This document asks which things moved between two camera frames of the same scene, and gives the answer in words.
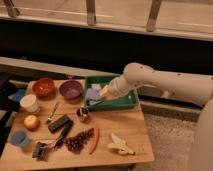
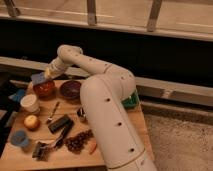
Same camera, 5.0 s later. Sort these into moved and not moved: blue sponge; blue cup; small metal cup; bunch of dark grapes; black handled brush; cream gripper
Moved: cream gripper; blue sponge
Not moved: black handled brush; blue cup; small metal cup; bunch of dark grapes
